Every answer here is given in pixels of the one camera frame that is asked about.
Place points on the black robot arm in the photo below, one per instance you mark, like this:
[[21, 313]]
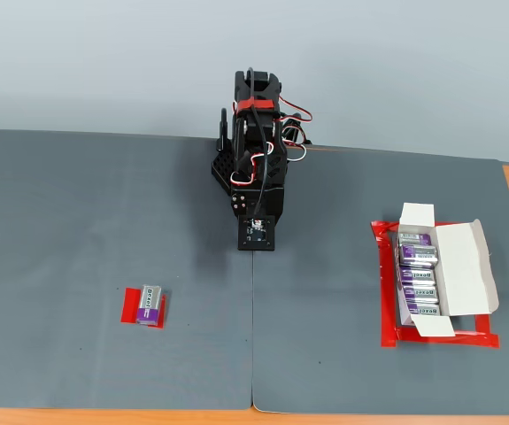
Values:
[[263, 155]]

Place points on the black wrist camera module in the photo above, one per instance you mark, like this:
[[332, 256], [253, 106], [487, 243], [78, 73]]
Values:
[[257, 242]]

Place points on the black perforated table clamp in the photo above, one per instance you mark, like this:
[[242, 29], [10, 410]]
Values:
[[223, 170]]

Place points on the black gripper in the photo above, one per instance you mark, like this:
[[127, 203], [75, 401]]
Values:
[[238, 203]]

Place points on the purple silver Bexel battery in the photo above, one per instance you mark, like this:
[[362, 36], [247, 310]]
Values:
[[415, 275], [149, 304], [420, 294], [418, 254], [414, 239], [423, 310]]

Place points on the grey table mat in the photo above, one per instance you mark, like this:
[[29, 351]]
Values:
[[81, 221], [325, 288]]

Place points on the small red tape patch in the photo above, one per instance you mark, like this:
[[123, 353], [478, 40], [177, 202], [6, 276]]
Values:
[[128, 307]]

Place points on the white cardboard box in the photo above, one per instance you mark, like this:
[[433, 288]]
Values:
[[462, 274]]

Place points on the red tape band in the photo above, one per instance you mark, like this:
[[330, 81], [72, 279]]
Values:
[[254, 105]]

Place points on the red tape frame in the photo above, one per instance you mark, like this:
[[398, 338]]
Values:
[[389, 319]]

